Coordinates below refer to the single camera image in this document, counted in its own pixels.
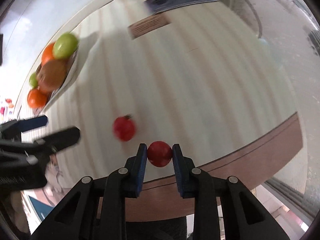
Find red cherry tomato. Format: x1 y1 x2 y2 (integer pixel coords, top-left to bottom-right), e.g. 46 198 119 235
147 141 172 167
112 115 136 141

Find large green apple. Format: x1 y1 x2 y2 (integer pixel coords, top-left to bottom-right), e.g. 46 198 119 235
29 72 39 89

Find red yellow apple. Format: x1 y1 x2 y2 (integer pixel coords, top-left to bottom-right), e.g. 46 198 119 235
37 60 67 93

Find large orange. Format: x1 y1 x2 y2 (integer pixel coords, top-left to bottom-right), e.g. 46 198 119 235
41 42 55 66

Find small green apple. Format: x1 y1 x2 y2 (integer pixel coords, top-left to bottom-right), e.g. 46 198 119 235
53 33 79 60

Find fox pattern oval plate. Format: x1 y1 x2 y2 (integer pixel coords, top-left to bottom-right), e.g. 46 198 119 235
35 47 81 111

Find striped cat table mat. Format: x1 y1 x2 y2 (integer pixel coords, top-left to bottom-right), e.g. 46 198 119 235
22 0 303 206

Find brown mat label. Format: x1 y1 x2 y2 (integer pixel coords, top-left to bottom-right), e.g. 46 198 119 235
128 13 171 40

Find blue smartphone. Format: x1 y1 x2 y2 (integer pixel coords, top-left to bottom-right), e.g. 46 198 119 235
144 0 221 14

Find colourful wall sticker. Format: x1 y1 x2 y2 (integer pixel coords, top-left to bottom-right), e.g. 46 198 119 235
0 98 15 116

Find black charging cable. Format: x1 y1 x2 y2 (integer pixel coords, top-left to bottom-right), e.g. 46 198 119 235
209 0 263 40

